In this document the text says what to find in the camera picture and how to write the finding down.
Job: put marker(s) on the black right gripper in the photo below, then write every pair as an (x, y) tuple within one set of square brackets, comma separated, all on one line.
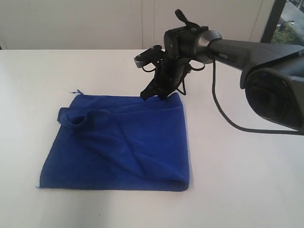
[(168, 77)]

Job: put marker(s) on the blue towel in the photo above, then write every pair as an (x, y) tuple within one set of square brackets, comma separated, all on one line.
[(119, 143)]

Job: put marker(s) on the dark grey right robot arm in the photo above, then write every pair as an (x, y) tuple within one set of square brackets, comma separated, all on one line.
[(272, 75)]

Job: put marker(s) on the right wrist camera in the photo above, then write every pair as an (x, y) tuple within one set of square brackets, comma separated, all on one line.
[(150, 56)]

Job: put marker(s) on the dark window frame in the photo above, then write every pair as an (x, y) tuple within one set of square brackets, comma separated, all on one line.
[(273, 20)]

